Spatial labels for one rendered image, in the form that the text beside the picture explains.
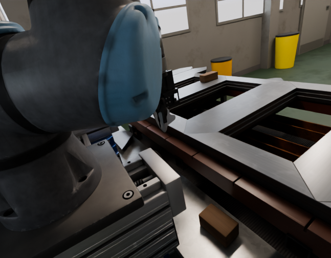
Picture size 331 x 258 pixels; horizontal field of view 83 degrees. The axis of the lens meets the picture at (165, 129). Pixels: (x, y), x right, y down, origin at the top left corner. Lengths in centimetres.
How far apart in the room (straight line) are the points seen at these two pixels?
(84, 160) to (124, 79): 18
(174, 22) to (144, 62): 359
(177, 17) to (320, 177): 350
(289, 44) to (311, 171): 466
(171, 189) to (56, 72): 27
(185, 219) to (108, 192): 42
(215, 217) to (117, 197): 39
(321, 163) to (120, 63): 56
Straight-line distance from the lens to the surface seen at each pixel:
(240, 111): 89
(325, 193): 55
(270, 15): 526
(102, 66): 17
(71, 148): 30
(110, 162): 37
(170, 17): 373
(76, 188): 30
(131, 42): 17
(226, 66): 373
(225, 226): 61
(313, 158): 64
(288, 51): 518
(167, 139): 81
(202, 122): 81
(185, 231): 67
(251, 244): 65
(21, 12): 326
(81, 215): 30
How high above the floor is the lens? 123
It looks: 27 degrees down
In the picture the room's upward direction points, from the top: 12 degrees counter-clockwise
